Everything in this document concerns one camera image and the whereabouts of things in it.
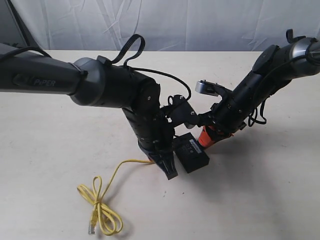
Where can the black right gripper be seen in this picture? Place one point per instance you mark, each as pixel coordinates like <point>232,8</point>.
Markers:
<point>228,115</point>

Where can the black network switch box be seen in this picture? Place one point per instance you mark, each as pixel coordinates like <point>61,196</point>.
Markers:
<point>190,153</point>

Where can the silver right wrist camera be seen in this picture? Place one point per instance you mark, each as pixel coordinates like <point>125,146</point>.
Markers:
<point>206,88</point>

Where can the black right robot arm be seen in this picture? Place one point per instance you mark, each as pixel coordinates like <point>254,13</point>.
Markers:
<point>274,69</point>

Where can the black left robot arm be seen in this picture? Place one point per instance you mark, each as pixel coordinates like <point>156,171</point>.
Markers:
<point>95,83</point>

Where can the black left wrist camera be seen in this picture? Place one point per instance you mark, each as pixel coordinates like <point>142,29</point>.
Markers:
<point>180,112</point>

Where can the white backdrop curtain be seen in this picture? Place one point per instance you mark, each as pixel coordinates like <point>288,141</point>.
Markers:
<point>166,25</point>

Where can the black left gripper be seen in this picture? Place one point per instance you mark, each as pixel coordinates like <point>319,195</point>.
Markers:
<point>155,139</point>

